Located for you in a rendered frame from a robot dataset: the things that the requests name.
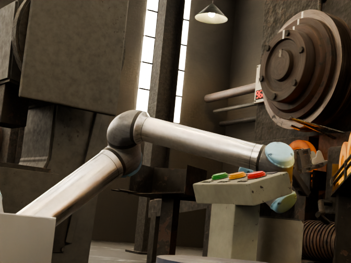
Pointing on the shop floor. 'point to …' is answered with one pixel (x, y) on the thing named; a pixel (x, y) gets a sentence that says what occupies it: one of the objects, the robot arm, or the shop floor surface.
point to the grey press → (62, 93)
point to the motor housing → (318, 242)
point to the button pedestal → (238, 211)
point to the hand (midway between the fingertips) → (325, 163)
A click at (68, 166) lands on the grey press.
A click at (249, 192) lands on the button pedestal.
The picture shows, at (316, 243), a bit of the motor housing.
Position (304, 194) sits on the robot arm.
